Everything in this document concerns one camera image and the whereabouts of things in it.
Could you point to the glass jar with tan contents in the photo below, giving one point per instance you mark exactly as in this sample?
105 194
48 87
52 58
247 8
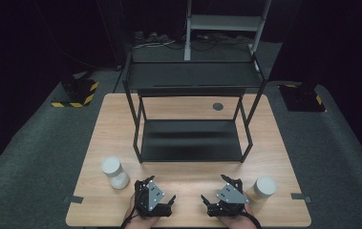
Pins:
263 189

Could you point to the black yellow striped stand base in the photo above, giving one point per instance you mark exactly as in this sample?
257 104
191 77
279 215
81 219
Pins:
302 98
80 93

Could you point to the dark round table grommet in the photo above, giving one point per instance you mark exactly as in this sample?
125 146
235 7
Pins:
218 106

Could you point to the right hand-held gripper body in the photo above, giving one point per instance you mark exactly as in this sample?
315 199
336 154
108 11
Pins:
231 195

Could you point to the glass jar with white powder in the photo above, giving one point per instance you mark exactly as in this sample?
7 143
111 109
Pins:
115 173

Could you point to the grey metal stand frame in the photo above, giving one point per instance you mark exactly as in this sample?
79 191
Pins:
224 23

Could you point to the power strip with plugs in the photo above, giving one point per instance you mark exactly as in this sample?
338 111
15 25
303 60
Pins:
151 39

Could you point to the person's right hand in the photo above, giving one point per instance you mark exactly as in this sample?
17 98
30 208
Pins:
242 222

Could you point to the black two-tier metal shelf rack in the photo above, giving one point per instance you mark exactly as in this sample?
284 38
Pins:
189 140

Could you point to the person's left hand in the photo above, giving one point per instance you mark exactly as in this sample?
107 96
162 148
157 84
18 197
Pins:
137 222

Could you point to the grey tape strip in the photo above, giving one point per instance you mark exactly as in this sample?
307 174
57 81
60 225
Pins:
73 199
301 197

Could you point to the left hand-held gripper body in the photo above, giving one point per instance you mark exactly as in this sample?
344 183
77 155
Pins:
154 195

